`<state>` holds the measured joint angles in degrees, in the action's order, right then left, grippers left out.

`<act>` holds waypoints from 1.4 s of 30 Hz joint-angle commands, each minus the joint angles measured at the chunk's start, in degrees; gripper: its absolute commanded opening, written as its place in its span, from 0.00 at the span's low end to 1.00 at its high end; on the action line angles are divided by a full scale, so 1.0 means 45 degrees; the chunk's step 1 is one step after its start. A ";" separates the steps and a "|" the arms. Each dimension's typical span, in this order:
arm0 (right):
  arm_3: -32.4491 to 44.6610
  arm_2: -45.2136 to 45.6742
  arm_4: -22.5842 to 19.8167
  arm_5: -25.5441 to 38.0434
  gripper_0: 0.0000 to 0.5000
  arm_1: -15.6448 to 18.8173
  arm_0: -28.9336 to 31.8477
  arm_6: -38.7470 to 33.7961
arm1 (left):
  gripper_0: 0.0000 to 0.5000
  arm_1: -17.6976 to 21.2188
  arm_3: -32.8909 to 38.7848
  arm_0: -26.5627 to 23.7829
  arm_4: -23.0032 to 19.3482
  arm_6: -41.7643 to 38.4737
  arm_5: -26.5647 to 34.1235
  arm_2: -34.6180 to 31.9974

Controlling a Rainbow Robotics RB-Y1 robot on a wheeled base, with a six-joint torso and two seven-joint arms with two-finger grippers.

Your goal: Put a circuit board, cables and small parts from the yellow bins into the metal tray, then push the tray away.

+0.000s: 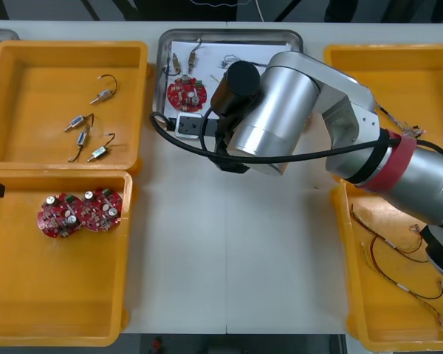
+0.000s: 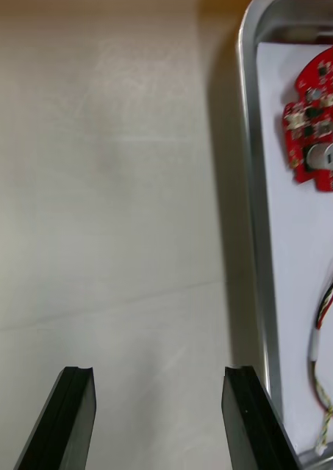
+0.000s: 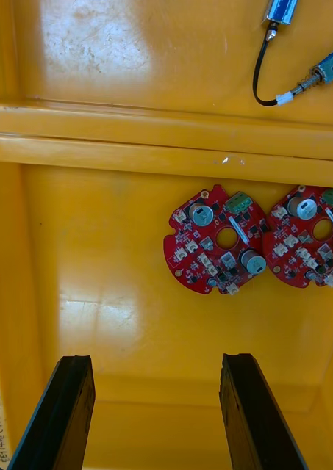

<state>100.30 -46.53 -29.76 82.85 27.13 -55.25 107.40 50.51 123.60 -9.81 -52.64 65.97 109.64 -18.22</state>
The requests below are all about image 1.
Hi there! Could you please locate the blue-white twisted wire harness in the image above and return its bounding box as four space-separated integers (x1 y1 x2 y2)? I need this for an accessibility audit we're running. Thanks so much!
219 54 245 71
374 104 430 140

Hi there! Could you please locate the thin red wire harness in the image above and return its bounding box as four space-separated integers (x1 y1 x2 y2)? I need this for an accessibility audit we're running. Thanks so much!
349 204 430 263

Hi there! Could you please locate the blue label metal solenoid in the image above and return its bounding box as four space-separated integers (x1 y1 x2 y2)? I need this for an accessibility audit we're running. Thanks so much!
67 124 92 164
63 113 95 133

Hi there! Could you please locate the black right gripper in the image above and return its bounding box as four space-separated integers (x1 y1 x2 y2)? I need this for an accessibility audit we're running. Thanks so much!
213 140 251 175

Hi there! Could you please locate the round red circuit board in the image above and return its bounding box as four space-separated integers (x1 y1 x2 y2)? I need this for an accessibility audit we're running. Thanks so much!
35 191 84 240
166 74 210 112
79 187 123 234

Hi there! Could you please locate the yellow-orange plastic bin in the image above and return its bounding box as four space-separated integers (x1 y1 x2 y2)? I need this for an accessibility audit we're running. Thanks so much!
330 178 443 352
0 39 151 175
323 43 443 163
0 167 134 348

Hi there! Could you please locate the small metal solenoid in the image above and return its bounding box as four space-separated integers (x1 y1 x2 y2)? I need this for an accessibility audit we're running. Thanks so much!
86 133 117 164
185 38 205 73
89 74 119 105
162 52 182 79

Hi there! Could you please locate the steel tray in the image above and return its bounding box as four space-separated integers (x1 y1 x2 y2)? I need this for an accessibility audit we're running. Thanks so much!
0 28 21 46
157 29 305 125

